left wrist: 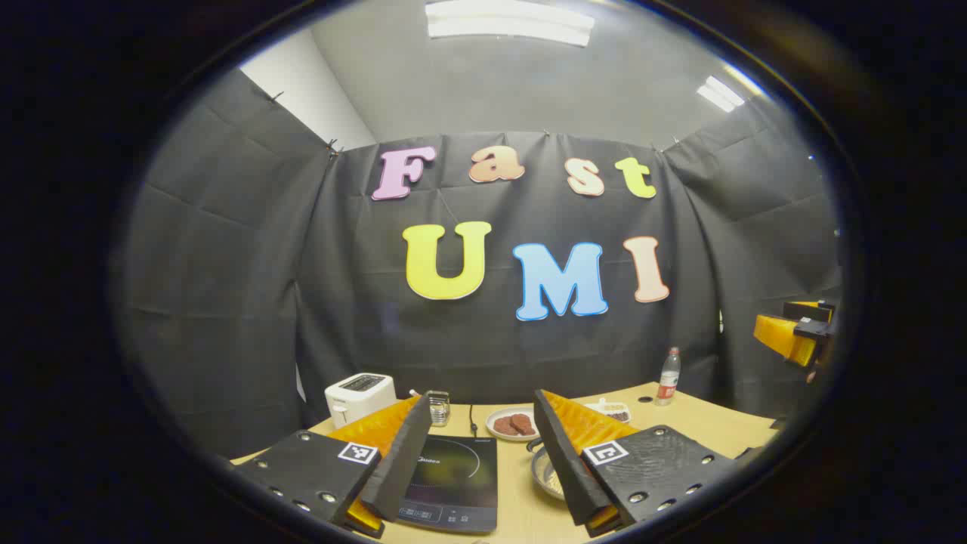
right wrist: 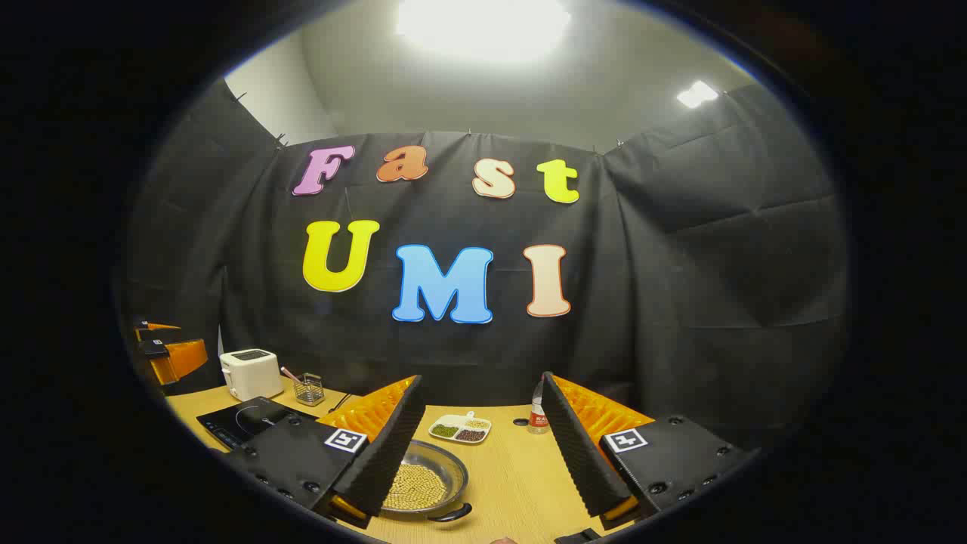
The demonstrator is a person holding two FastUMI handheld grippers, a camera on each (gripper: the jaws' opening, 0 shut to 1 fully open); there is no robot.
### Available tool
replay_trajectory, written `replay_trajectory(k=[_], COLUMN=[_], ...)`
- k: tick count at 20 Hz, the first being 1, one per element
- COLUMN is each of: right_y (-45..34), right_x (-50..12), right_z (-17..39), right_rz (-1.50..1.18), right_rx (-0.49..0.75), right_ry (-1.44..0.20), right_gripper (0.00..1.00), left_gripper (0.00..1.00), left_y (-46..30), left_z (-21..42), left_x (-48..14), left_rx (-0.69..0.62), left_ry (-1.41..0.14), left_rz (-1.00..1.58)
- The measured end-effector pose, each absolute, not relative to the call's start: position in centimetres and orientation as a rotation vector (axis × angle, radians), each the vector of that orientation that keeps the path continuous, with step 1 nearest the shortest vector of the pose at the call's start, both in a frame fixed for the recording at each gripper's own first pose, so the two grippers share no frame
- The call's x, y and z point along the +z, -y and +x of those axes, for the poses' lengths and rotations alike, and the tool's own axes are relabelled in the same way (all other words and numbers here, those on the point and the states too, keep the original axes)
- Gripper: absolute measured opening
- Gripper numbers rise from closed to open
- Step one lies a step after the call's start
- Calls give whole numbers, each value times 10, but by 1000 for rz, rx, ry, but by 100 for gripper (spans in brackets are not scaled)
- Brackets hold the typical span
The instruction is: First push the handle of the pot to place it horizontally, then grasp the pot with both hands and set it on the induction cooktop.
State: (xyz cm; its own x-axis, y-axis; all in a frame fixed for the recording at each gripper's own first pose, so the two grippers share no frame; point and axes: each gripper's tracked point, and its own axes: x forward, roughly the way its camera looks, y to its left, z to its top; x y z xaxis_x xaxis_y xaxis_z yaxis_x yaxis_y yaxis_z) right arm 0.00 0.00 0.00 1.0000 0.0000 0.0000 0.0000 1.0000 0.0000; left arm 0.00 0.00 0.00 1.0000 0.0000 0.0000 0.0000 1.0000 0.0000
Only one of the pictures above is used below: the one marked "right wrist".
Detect black induction cooktop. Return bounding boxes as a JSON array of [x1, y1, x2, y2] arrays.
[[196, 396, 318, 453]]

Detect large ceiling light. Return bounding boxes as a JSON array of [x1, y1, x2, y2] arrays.
[[397, 0, 571, 61]]

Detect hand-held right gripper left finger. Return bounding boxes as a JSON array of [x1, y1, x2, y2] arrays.
[[223, 374, 428, 530]]

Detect small ceiling light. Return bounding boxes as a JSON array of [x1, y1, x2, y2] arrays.
[[676, 80, 720, 109]]

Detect steel pot with black handles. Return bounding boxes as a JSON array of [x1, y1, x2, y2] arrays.
[[378, 440, 474, 524]]

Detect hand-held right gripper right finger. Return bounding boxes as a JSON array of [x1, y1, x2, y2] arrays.
[[540, 370, 760, 531]]

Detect white divided dish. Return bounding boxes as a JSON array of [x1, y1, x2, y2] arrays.
[[428, 410, 493, 445]]

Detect pile of yellow soybeans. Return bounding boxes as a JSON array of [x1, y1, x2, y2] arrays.
[[382, 463, 449, 511]]

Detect wire utensil holder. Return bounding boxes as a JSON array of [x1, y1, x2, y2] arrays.
[[292, 372, 326, 407]]

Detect clear bottle with red label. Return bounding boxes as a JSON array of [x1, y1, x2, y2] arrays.
[[528, 378, 550, 435]]

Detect white toaster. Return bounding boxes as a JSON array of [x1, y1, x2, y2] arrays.
[[219, 348, 284, 402]]

